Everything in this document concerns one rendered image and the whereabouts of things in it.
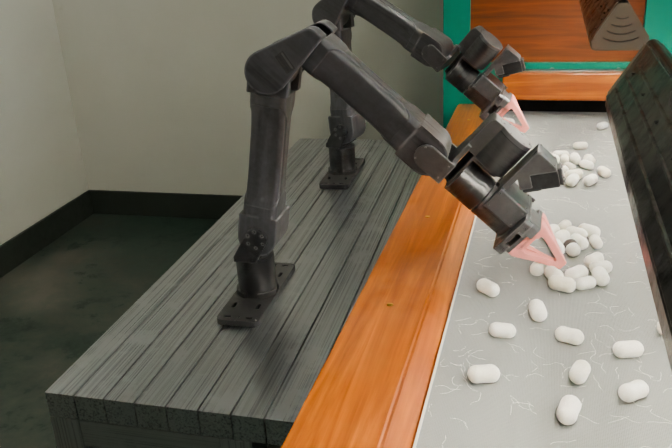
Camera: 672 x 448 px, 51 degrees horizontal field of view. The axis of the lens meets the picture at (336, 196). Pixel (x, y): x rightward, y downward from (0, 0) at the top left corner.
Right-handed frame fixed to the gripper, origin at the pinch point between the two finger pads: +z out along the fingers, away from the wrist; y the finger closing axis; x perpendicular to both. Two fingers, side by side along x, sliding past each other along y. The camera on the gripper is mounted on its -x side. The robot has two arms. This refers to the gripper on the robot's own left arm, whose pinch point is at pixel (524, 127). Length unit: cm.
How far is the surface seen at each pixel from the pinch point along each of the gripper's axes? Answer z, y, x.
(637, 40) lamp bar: -3.1, -37.7, -29.0
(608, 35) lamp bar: -6.7, -37.7, -27.0
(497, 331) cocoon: 4, -71, 5
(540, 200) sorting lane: 7.9, -22.7, 2.9
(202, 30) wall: -106, 124, 85
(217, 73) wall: -91, 124, 96
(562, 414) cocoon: 9, -86, -1
